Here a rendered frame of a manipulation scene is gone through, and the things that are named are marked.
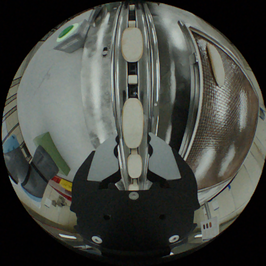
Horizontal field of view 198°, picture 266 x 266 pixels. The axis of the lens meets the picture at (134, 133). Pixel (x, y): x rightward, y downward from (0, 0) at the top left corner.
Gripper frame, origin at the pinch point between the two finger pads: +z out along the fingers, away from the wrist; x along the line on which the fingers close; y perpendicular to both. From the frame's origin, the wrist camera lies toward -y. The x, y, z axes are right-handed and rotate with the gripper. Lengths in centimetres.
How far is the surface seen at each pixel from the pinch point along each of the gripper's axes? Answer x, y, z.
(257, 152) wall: 370, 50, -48
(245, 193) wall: 369, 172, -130
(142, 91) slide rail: 1.7, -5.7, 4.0
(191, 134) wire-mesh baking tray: 9.5, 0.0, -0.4
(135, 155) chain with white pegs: 0.3, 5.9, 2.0
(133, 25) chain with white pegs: 0.4, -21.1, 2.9
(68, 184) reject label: -38, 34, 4
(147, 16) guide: 3.4, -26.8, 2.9
